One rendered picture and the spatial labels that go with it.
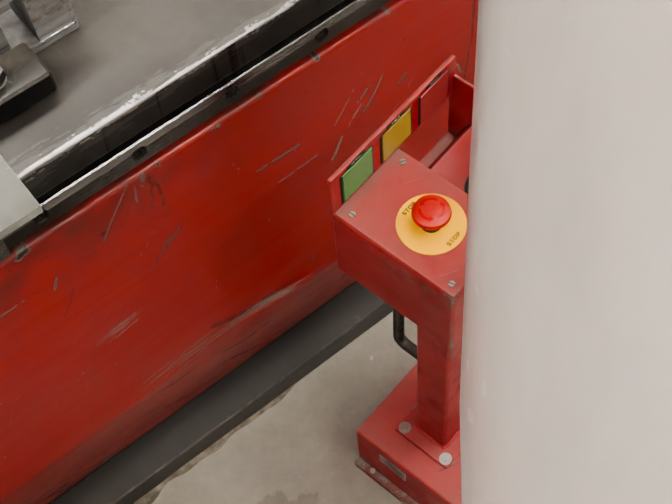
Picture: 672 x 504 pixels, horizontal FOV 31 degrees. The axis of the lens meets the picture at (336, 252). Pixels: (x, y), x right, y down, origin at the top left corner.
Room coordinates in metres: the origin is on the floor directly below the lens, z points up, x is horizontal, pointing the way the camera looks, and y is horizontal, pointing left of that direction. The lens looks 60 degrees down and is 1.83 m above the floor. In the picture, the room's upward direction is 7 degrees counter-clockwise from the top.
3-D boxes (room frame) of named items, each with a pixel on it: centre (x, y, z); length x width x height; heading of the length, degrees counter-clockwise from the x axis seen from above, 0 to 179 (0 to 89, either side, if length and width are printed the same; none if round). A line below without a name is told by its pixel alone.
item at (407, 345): (0.70, -0.09, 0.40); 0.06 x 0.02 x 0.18; 44
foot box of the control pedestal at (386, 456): (0.64, -0.15, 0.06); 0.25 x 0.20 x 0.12; 44
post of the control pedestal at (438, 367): (0.66, -0.13, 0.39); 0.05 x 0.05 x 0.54; 44
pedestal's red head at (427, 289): (0.66, -0.13, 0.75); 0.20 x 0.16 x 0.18; 134
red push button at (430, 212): (0.62, -0.10, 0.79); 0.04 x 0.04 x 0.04
